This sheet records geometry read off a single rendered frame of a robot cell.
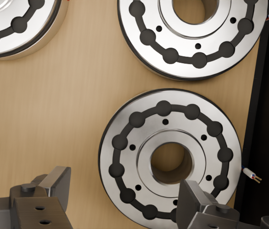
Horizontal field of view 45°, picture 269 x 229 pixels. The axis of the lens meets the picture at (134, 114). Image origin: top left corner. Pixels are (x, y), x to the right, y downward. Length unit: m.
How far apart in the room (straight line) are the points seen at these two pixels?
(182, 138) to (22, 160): 0.13
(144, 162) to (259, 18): 0.12
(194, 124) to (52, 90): 0.11
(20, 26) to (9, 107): 0.07
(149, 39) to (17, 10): 0.09
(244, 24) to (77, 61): 0.12
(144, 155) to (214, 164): 0.05
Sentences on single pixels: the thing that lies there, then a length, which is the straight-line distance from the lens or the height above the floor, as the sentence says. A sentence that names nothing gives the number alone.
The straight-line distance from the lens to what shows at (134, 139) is 0.23.
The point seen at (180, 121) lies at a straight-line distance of 0.23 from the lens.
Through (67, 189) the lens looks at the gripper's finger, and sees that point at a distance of 0.16.
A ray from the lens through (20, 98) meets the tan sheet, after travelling 0.27.
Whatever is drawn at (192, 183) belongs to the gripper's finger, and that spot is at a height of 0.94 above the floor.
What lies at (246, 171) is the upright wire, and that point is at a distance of 0.24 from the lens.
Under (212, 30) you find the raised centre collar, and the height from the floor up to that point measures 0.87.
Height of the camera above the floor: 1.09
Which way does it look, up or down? 85 degrees down
